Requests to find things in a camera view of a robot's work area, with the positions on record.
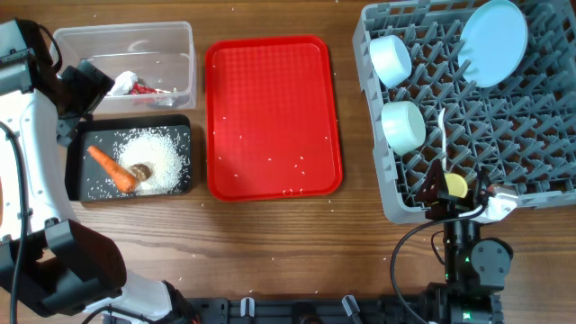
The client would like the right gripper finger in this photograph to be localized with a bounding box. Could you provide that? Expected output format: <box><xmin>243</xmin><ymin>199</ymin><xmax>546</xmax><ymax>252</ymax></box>
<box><xmin>415</xmin><ymin>159</ymin><xmax>448</xmax><ymax>203</ymax></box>
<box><xmin>474</xmin><ymin>166</ymin><xmax>491</xmax><ymax>198</ymax></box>

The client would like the yellow cup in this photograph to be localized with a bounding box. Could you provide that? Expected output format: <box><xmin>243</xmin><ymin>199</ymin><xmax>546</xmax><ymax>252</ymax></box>
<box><xmin>445</xmin><ymin>173</ymin><xmax>468</xmax><ymax>198</ymax></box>

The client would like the white tissue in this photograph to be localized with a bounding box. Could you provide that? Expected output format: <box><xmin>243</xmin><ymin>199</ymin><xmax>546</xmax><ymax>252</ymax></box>
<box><xmin>107</xmin><ymin>71</ymin><xmax>138</xmax><ymax>96</ymax></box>

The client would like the red snack wrapper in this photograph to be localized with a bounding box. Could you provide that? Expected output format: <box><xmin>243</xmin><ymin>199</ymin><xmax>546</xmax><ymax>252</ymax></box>
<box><xmin>129</xmin><ymin>83</ymin><xmax>170</xmax><ymax>95</ymax></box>

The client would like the white plastic spoon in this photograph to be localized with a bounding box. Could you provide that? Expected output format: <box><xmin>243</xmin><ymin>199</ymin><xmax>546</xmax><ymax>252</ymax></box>
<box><xmin>437</xmin><ymin>108</ymin><xmax>447</xmax><ymax>172</ymax></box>

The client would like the green bowl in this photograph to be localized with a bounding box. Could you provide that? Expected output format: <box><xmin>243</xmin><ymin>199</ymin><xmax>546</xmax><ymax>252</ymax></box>
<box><xmin>381</xmin><ymin>101</ymin><xmax>427</xmax><ymax>156</ymax></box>

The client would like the brown food scrap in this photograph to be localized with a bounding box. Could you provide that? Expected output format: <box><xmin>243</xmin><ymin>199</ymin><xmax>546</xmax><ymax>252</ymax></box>
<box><xmin>130</xmin><ymin>164</ymin><xmax>152</xmax><ymax>182</ymax></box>

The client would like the orange carrot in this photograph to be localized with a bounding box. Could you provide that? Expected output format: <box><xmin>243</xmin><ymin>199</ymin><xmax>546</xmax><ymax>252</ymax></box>
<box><xmin>87</xmin><ymin>146</ymin><xmax>137</xmax><ymax>194</ymax></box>

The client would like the white rice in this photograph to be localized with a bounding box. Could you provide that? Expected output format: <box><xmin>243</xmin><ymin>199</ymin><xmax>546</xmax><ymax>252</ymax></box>
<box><xmin>87</xmin><ymin>128</ymin><xmax>191</xmax><ymax>199</ymax></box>

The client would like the light blue bowl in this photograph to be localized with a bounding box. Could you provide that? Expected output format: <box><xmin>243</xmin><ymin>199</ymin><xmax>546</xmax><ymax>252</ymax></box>
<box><xmin>369</xmin><ymin>35</ymin><xmax>412</xmax><ymax>87</ymax></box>

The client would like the light blue plate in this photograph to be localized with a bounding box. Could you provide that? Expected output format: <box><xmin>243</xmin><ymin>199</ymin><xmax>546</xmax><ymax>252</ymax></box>
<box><xmin>458</xmin><ymin>0</ymin><xmax>528</xmax><ymax>88</ymax></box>

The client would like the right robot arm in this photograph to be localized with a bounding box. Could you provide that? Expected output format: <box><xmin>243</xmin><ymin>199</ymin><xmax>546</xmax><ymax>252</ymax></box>
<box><xmin>416</xmin><ymin>160</ymin><xmax>518</xmax><ymax>323</ymax></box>

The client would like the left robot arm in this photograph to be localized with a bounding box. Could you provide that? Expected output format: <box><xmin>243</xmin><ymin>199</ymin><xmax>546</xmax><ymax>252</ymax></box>
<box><xmin>1</xmin><ymin>19</ymin><xmax>201</xmax><ymax>323</ymax></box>

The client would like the grey dishwasher rack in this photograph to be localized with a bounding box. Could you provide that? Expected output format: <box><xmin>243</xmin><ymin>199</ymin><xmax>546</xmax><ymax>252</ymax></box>
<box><xmin>352</xmin><ymin>1</ymin><xmax>575</xmax><ymax>223</ymax></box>

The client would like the black waste tray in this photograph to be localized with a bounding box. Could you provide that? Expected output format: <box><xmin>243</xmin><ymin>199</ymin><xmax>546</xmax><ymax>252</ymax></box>
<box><xmin>65</xmin><ymin>114</ymin><xmax>192</xmax><ymax>202</ymax></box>

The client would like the clear plastic bin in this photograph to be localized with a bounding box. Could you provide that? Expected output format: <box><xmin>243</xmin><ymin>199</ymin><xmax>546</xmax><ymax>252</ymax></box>
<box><xmin>53</xmin><ymin>22</ymin><xmax>197</xmax><ymax>114</ymax></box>

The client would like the red serving tray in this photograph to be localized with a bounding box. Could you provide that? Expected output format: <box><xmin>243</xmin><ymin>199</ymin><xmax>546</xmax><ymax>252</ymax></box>
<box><xmin>205</xmin><ymin>35</ymin><xmax>343</xmax><ymax>202</ymax></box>

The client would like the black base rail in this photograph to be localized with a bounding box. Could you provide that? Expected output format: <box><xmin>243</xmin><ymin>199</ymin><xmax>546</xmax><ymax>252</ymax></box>
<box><xmin>179</xmin><ymin>294</ymin><xmax>504</xmax><ymax>324</ymax></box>

